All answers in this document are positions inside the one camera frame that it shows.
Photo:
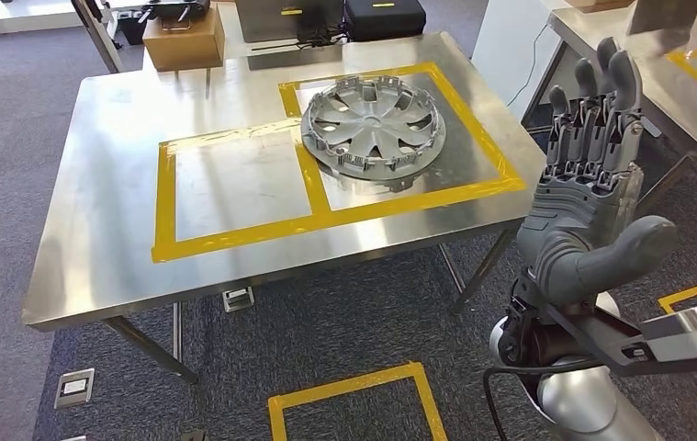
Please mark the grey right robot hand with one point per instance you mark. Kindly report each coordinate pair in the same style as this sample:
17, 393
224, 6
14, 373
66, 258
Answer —
585, 231

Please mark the grey plastic wheel cover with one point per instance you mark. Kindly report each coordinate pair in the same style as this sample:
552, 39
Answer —
372, 122

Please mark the steel workbench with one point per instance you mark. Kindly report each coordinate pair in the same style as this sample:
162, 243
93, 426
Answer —
111, 213
676, 122

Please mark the white panel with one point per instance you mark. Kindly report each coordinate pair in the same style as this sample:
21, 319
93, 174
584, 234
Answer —
500, 48

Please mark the cardboard box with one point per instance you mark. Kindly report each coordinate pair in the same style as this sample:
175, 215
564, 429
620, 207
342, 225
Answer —
597, 5
184, 45

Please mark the black case yellow label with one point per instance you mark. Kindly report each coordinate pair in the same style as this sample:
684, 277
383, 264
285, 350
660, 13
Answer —
384, 21

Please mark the open metal floor socket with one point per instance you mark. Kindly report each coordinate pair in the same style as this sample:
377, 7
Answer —
238, 299

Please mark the grey laptop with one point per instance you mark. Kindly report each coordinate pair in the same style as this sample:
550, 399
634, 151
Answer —
287, 18

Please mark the white desk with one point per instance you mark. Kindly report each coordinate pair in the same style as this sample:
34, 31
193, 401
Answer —
235, 36

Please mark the black remote controller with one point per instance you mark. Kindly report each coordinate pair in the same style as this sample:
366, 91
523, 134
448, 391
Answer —
171, 9

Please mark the chrome stanchion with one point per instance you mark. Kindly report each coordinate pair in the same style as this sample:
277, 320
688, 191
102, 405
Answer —
101, 42

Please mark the white platform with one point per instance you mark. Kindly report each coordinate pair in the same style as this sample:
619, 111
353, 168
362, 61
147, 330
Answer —
19, 15

